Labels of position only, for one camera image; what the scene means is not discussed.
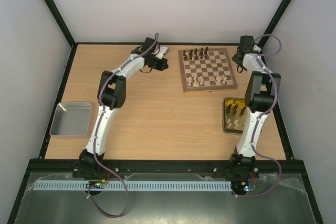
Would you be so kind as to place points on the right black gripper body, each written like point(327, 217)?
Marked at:
point(237, 57)

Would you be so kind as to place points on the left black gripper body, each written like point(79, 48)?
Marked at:
point(156, 65)

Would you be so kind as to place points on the wooden chess board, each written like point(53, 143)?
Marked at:
point(206, 69)

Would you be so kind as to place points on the yellow tin tray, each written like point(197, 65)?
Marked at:
point(234, 115)

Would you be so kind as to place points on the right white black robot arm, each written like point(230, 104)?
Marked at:
point(260, 98)

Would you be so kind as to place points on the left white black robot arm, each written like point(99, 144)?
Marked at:
point(112, 93)

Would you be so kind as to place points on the silver metal tray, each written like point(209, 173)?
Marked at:
point(71, 119)

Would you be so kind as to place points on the clear plastic sheet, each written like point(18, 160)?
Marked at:
point(267, 201)

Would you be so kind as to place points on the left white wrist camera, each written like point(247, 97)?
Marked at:
point(162, 52)

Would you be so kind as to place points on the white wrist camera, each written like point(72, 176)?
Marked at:
point(257, 48)
point(162, 52)

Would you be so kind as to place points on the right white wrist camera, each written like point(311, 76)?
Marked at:
point(257, 48)

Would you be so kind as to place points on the grey slotted cable duct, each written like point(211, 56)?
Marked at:
point(77, 185)

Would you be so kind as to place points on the black aluminium frame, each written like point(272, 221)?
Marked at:
point(289, 165)

